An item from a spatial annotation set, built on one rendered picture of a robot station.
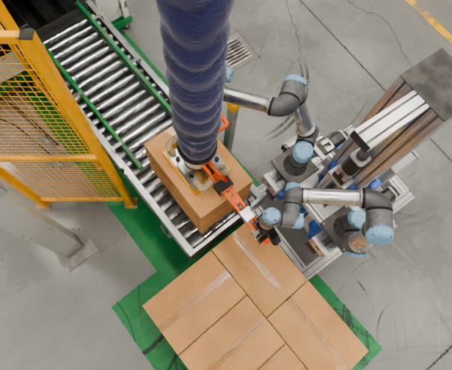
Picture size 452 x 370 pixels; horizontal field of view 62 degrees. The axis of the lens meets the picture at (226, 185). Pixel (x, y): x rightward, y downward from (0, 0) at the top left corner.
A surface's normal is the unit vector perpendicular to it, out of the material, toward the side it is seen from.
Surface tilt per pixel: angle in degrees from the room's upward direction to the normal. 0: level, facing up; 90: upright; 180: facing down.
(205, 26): 83
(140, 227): 0
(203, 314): 0
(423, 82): 0
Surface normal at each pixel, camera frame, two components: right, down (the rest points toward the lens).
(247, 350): 0.06, -0.33
